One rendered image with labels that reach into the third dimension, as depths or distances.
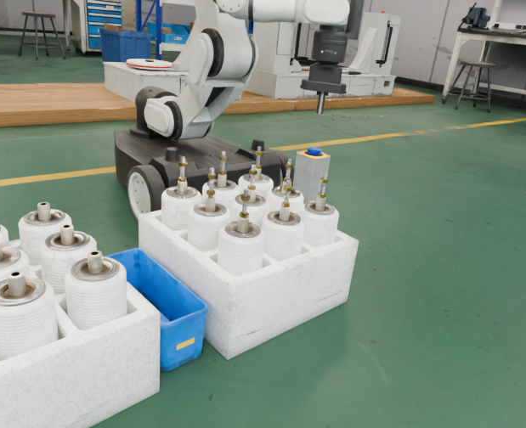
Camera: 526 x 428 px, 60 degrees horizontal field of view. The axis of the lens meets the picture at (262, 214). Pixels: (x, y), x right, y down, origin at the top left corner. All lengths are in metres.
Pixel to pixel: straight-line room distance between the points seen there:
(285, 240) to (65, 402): 0.51
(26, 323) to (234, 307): 0.37
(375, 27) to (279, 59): 1.29
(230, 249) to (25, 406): 0.43
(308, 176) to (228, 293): 0.52
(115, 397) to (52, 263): 0.26
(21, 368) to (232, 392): 0.38
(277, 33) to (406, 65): 3.42
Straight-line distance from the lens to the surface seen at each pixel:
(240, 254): 0.91
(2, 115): 2.78
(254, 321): 0.98
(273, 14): 1.25
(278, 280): 0.97
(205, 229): 0.99
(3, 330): 0.76
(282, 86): 3.70
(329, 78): 1.26
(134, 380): 0.87
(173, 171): 1.44
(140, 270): 1.15
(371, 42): 4.66
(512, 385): 1.15
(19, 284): 0.75
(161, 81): 3.11
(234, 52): 1.45
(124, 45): 5.50
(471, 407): 1.05
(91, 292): 0.77
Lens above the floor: 0.66
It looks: 23 degrees down
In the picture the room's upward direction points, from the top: 6 degrees clockwise
